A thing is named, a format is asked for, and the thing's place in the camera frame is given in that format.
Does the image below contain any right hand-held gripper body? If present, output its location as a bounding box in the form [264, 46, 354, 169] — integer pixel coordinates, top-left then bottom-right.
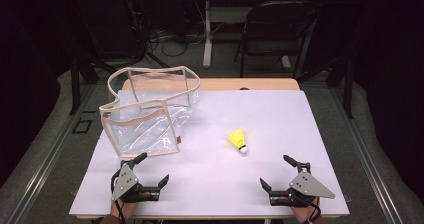
[268, 161, 337, 208]

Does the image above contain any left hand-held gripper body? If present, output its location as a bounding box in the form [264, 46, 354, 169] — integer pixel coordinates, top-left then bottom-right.
[110, 160, 161, 204]

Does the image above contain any clear plastic bag beige trim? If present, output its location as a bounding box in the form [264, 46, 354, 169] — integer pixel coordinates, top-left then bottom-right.
[98, 65, 202, 159]

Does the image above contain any yellow shuttlecock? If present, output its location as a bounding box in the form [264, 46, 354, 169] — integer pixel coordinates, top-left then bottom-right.
[226, 128, 249, 155]

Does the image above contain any person's right hand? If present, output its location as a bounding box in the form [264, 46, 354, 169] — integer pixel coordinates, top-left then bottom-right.
[279, 195, 322, 224]

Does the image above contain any person's left hand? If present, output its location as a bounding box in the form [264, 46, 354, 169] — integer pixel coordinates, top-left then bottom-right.
[110, 198, 138, 220]

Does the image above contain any white board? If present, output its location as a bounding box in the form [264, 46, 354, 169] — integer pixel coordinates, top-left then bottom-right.
[68, 89, 351, 219]

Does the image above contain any black metal stand leg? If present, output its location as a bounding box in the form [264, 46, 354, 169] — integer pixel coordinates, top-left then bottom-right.
[68, 50, 82, 116]
[344, 57, 355, 120]

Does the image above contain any black folding chair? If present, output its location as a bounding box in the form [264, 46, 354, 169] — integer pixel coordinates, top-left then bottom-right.
[233, 0, 320, 79]

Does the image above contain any white desk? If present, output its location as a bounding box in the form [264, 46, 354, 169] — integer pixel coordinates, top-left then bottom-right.
[183, 0, 330, 70]

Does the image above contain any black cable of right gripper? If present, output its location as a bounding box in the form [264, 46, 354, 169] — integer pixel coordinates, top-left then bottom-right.
[293, 194, 323, 224]

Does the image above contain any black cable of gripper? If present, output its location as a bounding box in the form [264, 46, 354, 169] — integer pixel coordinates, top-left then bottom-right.
[110, 169, 128, 224]
[293, 194, 323, 224]

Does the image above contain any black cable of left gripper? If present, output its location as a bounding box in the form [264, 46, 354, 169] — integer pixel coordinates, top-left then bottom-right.
[110, 169, 128, 224]

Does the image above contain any aluminium floor rail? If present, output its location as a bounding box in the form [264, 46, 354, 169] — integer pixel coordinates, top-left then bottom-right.
[328, 85, 405, 224]
[5, 83, 98, 224]

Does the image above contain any tangle of floor cables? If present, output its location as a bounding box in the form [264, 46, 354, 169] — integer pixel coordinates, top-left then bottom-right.
[125, 0, 231, 59]

